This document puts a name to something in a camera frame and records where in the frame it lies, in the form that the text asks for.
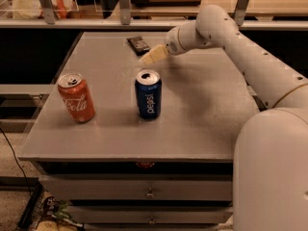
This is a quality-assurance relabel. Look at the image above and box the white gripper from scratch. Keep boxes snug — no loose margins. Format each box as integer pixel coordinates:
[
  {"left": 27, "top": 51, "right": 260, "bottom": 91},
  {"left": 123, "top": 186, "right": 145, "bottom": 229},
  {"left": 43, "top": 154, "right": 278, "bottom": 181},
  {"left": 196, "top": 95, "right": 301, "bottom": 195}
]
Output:
[{"left": 140, "top": 26, "right": 189, "bottom": 65}]

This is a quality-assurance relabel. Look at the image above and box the dark rxbar chocolate bar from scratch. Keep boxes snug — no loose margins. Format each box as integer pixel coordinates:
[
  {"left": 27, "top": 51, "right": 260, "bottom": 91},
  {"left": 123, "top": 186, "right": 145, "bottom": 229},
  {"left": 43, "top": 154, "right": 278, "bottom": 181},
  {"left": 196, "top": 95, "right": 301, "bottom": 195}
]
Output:
[{"left": 127, "top": 36, "right": 150, "bottom": 56}]

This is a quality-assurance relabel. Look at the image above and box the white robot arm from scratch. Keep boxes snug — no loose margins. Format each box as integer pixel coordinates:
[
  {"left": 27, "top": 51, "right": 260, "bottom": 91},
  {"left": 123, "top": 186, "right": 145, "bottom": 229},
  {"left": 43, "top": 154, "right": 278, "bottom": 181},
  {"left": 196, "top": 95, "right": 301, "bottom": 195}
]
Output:
[{"left": 142, "top": 5, "right": 308, "bottom": 231}]

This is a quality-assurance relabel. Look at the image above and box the blue pepsi can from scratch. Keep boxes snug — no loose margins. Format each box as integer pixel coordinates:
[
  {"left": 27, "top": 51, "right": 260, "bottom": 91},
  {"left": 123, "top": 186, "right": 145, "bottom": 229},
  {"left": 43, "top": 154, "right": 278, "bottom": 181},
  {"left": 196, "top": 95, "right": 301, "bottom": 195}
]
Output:
[{"left": 135, "top": 69, "right": 162, "bottom": 120}]

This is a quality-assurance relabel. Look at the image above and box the red coca-cola can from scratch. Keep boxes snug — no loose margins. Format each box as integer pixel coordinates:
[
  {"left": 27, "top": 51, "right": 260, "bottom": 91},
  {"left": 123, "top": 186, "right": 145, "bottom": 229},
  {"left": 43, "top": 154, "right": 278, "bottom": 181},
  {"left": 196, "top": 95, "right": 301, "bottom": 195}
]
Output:
[{"left": 58, "top": 73, "right": 95, "bottom": 123}]

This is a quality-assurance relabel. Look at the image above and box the red object inside cabinet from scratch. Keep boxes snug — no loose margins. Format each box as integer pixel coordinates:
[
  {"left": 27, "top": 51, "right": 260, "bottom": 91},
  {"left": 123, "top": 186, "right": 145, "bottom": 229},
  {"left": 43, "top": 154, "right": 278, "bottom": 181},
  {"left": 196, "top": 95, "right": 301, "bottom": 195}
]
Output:
[{"left": 136, "top": 162, "right": 155, "bottom": 168}]

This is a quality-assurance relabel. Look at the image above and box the grey drawer cabinet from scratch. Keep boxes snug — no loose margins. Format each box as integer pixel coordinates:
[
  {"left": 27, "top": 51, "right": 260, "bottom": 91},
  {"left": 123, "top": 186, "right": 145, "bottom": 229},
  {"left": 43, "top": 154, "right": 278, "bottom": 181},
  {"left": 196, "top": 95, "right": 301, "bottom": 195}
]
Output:
[{"left": 20, "top": 32, "right": 258, "bottom": 231}]

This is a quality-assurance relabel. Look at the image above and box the white and orange plastic bag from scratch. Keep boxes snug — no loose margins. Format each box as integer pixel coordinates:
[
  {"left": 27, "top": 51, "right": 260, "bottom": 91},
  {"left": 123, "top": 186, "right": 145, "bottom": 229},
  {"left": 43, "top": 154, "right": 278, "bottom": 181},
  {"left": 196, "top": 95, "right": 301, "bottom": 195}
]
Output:
[{"left": 12, "top": 0, "right": 76, "bottom": 19}]

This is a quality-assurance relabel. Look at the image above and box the top drawer with knob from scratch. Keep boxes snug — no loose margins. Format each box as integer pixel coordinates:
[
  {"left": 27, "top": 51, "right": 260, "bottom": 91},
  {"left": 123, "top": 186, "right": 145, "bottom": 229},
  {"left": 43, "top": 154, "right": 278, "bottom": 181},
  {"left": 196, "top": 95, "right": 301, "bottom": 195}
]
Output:
[{"left": 39, "top": 175, "right": 232, "bottom": 201}]

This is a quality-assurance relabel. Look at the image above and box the drawer with knob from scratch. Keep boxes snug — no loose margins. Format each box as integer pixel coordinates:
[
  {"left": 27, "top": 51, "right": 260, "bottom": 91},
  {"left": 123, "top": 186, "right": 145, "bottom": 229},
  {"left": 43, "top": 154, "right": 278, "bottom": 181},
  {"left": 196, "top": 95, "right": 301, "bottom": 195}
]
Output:
[
  {"left": 39, "top": 175, "right": 232, "bottom": 201},
  {"left": 68, "top": 206, "right": 233, "bottom": 225}
]

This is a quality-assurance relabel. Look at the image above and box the lower drawer with knob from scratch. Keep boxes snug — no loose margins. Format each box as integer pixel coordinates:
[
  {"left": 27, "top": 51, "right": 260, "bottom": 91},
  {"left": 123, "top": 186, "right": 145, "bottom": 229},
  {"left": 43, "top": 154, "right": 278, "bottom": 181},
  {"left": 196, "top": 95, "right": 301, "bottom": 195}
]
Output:
[{"left": 68, "top": 206, "right": 233, "bottom": 225}]

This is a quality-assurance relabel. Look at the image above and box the colourful snack bag on floor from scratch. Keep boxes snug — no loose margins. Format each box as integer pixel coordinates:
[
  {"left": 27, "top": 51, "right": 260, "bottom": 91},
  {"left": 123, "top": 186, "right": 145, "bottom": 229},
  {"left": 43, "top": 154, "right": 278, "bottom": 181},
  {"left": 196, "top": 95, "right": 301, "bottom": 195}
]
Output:
[{"left": 35, "top": 196, "right": 83, "bottom": 231}]

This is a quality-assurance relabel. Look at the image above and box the metal rail frame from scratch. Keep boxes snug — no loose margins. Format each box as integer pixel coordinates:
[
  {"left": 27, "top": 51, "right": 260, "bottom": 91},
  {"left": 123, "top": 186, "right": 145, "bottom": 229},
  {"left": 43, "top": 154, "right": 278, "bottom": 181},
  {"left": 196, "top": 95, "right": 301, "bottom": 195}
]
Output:
[{"left": 0, "top": 0, "right": 308, "bottom": 32}]

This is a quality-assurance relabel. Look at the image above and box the black cable on floor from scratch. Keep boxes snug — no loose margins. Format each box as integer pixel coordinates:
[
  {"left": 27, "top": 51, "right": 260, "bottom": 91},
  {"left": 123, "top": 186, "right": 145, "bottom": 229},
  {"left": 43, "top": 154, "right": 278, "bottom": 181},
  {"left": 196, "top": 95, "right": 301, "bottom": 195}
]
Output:
[{"left": 0, "top": 127, "right": 33, "bottom": 197}]

